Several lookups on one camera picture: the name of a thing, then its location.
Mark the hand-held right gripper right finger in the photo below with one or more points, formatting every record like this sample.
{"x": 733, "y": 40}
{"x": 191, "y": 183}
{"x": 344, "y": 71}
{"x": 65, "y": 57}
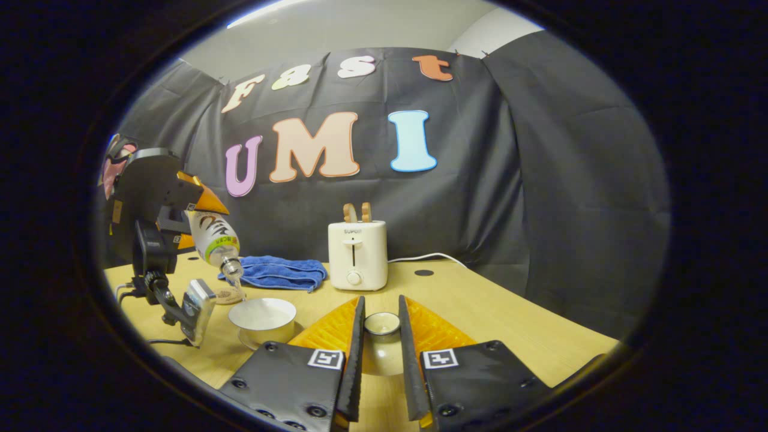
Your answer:
{"x": 409, "y": 360}

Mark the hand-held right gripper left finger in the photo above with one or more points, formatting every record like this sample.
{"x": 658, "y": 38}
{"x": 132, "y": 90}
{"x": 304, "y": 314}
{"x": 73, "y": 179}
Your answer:
{"x": 357, "y": 360}

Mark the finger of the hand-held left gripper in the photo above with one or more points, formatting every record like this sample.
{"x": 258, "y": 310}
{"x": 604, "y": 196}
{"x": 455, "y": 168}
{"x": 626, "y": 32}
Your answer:
{"x": 211, "y": 203}
{"x": 185, "y": 242}

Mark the clear plastic water bottle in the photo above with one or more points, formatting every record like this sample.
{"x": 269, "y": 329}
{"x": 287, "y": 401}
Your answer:
{"x": 215, "y": 237}

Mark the white teacup lid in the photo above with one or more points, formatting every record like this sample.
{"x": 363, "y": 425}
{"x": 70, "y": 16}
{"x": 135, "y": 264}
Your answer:
{"x": 381, "y": 342}

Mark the round cork coaster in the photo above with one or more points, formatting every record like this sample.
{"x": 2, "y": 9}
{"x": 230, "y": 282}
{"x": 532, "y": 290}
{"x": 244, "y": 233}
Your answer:
{"x": 228, "y": 295}

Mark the white ceramic teacup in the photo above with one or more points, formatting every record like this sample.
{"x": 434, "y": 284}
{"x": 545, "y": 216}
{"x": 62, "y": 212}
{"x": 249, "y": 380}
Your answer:
{"x": 264, "y": 324}

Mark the blue towel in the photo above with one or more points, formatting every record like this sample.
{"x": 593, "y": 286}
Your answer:
{"x": 282, "y": 273}

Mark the white toaster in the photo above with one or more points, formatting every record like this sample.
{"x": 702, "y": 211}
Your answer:
{"x": 358, "y": 255}

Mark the white ceramic saucer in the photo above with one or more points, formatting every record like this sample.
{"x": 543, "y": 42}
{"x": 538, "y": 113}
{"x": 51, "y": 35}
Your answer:
{"x": 249, "y": 342}

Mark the toast slice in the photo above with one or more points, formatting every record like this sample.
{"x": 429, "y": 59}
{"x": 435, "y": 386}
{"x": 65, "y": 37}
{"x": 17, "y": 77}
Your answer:
{"x": 350, "y": 213}
{"x": 366, "y": 212}

